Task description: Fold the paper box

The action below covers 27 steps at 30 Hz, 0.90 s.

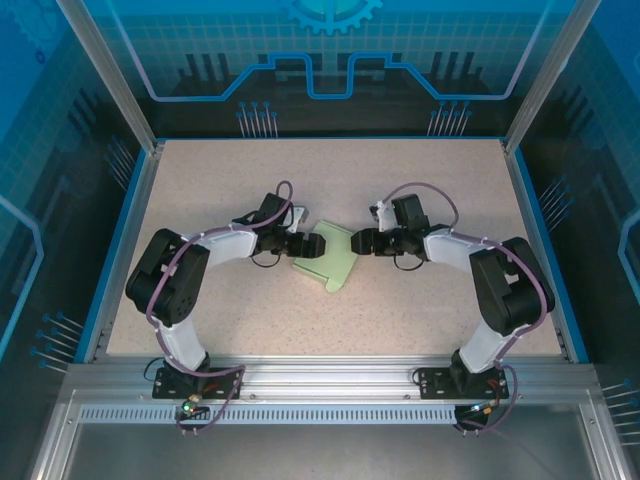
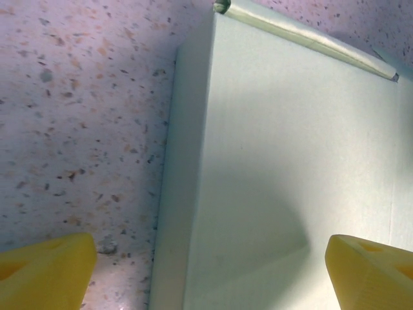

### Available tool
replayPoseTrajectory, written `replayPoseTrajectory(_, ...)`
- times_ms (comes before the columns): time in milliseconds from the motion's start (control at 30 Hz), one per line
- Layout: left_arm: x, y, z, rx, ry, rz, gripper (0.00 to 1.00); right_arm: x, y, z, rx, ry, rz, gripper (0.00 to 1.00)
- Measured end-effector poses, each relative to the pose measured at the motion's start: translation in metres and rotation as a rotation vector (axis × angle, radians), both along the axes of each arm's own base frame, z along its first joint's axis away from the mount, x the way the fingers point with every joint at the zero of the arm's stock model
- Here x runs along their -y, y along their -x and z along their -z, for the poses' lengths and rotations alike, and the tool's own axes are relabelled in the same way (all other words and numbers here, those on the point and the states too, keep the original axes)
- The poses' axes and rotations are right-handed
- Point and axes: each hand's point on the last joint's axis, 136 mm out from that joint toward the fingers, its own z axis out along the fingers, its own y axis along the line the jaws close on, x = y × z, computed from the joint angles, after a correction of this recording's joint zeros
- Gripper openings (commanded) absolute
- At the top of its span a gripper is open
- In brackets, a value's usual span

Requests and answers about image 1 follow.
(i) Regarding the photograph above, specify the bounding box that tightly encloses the green paper box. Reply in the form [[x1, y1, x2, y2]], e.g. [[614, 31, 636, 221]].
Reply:
[[291, 219, 360, 294]]

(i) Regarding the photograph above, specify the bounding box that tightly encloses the blue table side strip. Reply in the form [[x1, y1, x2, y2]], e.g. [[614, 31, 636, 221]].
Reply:
[[73, 147, 151, 364], [513, 147, 592, 364]]

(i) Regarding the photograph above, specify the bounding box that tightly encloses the grey metal floor panel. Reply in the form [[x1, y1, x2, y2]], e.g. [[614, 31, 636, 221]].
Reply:
[[64, 424, 589, 480]]

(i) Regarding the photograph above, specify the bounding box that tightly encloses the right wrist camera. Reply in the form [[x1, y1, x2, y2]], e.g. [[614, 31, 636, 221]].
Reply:
[[369, 199, 396, 232]]

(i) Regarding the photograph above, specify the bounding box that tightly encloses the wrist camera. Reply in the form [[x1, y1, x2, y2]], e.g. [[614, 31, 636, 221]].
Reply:
[[369, 199, 396, 232], [288, 204, 311, 234]]

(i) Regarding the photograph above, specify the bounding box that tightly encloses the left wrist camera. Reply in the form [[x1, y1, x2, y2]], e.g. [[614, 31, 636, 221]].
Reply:
[[288, 204, 311, 234]]

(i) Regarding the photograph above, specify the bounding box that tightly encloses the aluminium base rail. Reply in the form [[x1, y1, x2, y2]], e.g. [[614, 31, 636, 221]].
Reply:
[[64, 355, 601, 401]]

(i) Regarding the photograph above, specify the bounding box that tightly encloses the aluminium table side rail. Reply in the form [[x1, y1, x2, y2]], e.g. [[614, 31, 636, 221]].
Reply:
[[82, 141, 167, 364], [501, 139, 575, 362]]

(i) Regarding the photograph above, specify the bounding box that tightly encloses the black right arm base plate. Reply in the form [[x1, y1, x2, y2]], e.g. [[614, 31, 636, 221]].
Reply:
[[417, 366, 510, 400]]

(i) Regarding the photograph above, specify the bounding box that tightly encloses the slotted cable duct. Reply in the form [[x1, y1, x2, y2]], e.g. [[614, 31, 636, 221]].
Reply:
[[78, 404, 459, 426]]

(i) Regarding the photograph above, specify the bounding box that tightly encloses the aluminium frame post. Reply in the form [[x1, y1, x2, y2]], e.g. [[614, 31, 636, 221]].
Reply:
[[502, 0, 601, 154], [53, 0, 167, 154]]

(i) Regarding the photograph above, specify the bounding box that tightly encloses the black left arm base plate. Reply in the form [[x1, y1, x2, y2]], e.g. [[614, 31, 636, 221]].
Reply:
[[151, 367, 244, 400]]

